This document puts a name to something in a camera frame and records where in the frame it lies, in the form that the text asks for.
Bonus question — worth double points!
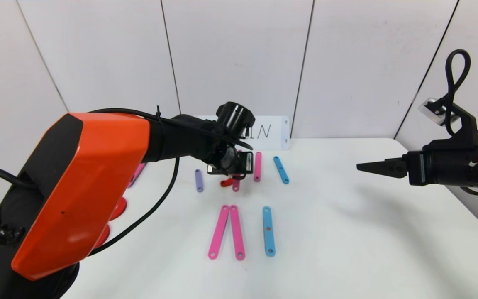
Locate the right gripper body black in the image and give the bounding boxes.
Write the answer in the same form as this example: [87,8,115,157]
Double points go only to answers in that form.
[406,150,478,187]

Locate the white sign reading BRAIN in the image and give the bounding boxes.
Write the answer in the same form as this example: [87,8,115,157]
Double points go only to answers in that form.
[245,116,290,151]

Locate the short blue bar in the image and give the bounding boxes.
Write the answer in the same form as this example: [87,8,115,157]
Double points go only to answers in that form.
[273,156,290,184]

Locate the long blue bar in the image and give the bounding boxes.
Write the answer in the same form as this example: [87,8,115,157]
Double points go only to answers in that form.
[262,206,276,257]

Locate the large red arc piece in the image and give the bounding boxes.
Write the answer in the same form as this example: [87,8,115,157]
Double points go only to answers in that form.
[110,197,127,221]
[94,224,111,250]

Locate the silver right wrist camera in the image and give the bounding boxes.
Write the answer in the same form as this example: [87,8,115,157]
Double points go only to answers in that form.
[419,98,459,125]

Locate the black right camera bracket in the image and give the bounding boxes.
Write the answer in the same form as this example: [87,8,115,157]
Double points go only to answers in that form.
[424,102,478,156]

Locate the black right arm cable loop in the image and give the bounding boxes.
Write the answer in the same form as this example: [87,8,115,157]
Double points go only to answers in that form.
[446,49,471,135]

